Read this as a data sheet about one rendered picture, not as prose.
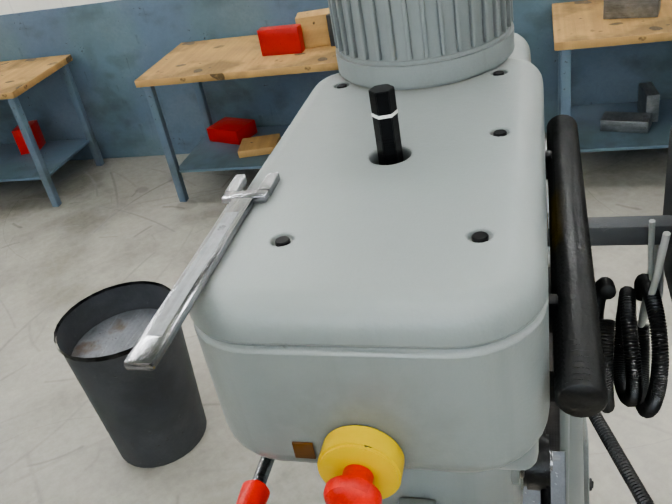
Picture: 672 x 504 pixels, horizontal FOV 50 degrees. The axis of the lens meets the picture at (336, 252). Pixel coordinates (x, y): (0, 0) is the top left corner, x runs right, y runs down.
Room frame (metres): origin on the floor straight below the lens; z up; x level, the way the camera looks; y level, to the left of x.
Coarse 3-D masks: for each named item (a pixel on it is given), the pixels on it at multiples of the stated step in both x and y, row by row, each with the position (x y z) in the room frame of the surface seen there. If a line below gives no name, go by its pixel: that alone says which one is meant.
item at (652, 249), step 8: (664, 232) 0.72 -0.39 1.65; (648, 240) 0.75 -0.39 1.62; (664, 240) 0.71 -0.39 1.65; (648, 248) 0.75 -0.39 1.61; (656, 248) 0.81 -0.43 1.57; (664, 248) 0.71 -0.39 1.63; (648, 256) 0.75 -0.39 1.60; (656, 256) 0.81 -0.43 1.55; (664, 256) 0.72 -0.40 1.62; (648, 264) 0.76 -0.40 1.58; (656, 264) 0.72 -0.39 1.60; (648, 272) 0.76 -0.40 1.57; (656, 272) 0.72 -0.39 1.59; (656, 280) 0.72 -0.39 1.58; (656, 288) 0.73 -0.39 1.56; (640, 312) 0.79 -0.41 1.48; (640, 320) 0.75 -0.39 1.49
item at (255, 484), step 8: (264, 464) 0.43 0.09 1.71; (272, 464) 0.43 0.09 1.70; (256, 472) 0.42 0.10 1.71; (264, 472) 0.42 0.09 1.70; (248, 480) 0.41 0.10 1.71; (256, 480) 0.41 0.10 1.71; (264, 480) 0.41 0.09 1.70; (248, 488) 0.40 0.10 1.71; (256, 488) 0.40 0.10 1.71; (264, 488) 0.40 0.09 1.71; (240, 496) 0.40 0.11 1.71; (248, 496) 0.39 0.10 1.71; (256, 496) 0.39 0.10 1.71; (264, 496) 0.40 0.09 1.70
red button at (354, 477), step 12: (348, 468) 0.35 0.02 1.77; (360, 468) 0.35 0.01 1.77; (336, 480) 0.33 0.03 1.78; (348, 480) 0.33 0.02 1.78; (360, 480) 0.33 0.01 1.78; (372, 480) 0.34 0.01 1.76; (324, 492) 0.34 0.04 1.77; (336, 492) 0.33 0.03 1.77; (348, 492) 0.32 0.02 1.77; (360, 492) 0.32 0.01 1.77; (372, 492) 0.32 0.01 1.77
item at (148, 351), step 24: (240, 192) 0.55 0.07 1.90; (264, 192) 0.54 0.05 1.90; (240, 216) 0.51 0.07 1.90; (216, 240) 0.47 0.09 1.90; (192, 264) 0.45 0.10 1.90; (216, 264) 0.45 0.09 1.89; (192, 288) 0.42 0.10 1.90; (168, 312) 0.39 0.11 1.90; (144, 336) 0.37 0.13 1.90; (168, 336) 0.37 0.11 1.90; (144, 360) 0.35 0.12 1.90
